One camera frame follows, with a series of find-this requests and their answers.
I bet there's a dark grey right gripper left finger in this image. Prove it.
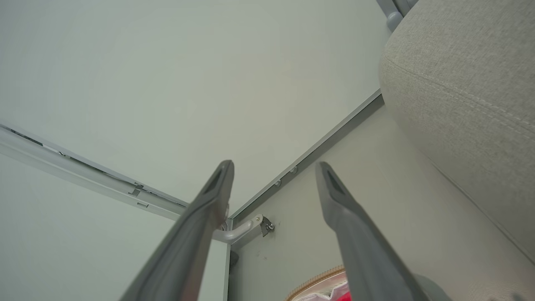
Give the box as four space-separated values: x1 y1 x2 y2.
119 160 234 301

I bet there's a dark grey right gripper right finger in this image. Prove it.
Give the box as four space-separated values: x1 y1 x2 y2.
315 162 429 301

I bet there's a grey couch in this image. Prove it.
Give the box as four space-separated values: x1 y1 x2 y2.
378 0 535 266

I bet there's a white laundry basket brown rim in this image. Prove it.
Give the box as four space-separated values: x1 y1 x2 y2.
284 265 352 301

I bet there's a grey metal bracket with foot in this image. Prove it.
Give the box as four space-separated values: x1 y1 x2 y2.
213 214 275 244

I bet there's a long aluminium wall base rail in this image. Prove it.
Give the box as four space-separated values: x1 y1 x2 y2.
229 89 384 222

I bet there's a slotted aluminium panel rail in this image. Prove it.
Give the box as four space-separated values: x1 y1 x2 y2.
0 123 189 221

